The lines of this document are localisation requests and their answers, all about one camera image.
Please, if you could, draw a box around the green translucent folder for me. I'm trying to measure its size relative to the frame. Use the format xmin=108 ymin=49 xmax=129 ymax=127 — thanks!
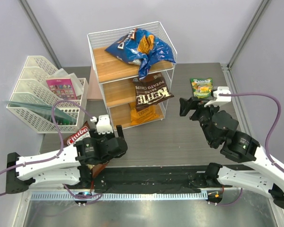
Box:
xmin=4 ymin=100 xmax=77 ymax=126

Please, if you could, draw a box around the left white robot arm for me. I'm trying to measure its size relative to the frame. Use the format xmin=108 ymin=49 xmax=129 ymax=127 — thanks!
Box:
xmin=5 ymin=125 xmax=128 ymax=194

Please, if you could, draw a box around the brown Kettle sea salt bag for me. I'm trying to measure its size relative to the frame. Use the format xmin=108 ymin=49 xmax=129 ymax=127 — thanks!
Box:
xmin=133 ymin=72 xmax=174 ymax=111

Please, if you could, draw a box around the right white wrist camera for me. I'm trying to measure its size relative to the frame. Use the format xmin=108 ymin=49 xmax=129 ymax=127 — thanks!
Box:
xmin=204 ymin=87 xmax=231 ymax=107

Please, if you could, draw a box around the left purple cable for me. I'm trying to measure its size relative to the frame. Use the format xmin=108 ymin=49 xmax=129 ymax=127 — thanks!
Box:
xmin=0 ymin=100 xmax=104 ymax=206

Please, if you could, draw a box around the right aluminium frame post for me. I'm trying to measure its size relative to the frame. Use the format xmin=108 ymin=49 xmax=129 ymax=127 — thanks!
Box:
xmin=227 ymin=0 xmax=271 ymax=69

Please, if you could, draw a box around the brown Chuba cassava chips bag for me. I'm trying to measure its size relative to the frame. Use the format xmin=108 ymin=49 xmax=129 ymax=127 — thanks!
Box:
xmin=63 ymin=121 xmax=108 ymax=178

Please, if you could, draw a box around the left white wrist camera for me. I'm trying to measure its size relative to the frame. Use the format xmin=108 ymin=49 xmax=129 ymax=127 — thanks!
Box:
xmin=90 ymin=114 xmax=114 ymax=135

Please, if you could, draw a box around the white slotted cable duct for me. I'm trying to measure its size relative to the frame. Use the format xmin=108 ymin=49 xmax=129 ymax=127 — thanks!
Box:
xmin=30 ymin=191 xmax=208 ymax=201

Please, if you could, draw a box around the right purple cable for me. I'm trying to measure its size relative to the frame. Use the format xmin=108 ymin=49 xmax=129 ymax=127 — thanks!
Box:
xmin=217 ymin=93 xmax=284 ymax=206

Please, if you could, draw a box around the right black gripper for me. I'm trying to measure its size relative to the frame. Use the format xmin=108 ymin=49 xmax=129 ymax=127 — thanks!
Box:
xmin=179 ymin=96 xmax=222 ymax=146

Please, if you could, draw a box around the green yellow snack bag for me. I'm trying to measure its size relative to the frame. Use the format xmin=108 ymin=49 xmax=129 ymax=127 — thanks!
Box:
xmin=190 ymin=78 xmax=213 ymax=98

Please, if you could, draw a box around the white plastic file organizer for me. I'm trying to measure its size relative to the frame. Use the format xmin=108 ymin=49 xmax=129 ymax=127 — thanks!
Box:
xmin=7 ymin=56 xmax=85 ymax=134

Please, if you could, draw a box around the black base mat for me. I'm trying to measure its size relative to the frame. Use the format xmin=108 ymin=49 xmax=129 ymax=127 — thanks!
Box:
xmin=63 ymin=165 xmax=233 ymax=193

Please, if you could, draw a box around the purple cable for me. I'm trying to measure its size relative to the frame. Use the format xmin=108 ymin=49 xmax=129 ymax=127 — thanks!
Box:
xmin=217 ymin=93 xmax=284 ymax=206
xmin=0 ymin=100 xmax=104 ymax=206

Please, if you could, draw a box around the pink flat board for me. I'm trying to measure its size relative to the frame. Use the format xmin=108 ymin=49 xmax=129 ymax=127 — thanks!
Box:
xmin=87 ymin=66 xmax=103 ymax=101

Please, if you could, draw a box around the orange honey dijon chips bag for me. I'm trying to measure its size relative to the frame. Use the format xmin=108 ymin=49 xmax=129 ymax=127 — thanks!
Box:
xmin=129 ymin=102 xmax=160 ymax=126

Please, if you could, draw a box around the blue Doritos chips bag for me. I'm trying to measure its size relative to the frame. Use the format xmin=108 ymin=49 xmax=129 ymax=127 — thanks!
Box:
xmin=105 ymin=27 xmax=176 ymax=80

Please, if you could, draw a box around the aluminium frame post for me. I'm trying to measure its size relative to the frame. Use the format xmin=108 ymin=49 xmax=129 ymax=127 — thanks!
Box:
xmin=227 ymin=0 xmax=271 ymax=69
xmin=18 ymin=0 xmax=62 ymax=69

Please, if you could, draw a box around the pink sticker booklet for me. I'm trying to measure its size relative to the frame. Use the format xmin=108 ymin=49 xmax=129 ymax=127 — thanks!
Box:
xmin=46 ymin=78 xmax=77 ymax=100

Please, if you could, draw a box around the top wooden shelf board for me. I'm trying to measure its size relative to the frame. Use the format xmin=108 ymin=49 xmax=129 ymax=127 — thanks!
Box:
xmin=92 ymin=46 xmax=175 ymax=84

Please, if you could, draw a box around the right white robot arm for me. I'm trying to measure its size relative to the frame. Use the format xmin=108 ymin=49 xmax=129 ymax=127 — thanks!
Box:
xmin=179 ymin=95 xmax=284 ymax=209

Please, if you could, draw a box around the white wire shelf rack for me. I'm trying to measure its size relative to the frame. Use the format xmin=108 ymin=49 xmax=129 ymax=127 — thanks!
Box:
xmin=88 ymin=21 xmax=177 ymax=129

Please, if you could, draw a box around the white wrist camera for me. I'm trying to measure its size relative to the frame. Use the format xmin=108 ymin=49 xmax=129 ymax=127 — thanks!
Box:
xmin=90 ymin=114 xmax=114 ymax=135
xmin=204 ymin=87 xmax=231 ymax=107

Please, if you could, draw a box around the left aluminium frame post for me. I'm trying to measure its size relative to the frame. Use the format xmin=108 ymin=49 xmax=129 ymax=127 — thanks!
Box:
xmin=18 ymin=0 xmax=62 ymax=69

